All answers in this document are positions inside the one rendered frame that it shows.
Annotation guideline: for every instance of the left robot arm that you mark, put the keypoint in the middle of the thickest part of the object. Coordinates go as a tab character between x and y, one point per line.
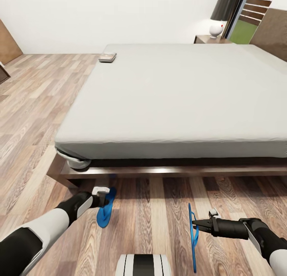
22	248

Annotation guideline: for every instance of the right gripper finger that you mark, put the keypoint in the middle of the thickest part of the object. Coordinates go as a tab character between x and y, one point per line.
204	229
204	222

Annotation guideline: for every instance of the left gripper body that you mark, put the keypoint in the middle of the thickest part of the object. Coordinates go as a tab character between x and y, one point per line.
100	201

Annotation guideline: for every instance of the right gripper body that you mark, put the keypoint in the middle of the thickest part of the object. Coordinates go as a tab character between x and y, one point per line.
223	228

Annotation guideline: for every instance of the hardback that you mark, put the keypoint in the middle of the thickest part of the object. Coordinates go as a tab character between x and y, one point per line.
107	57

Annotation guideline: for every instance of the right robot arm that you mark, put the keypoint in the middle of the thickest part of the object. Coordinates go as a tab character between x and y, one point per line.
269	245

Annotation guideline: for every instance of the sandal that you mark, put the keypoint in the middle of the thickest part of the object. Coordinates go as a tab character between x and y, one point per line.
193	240
104	214

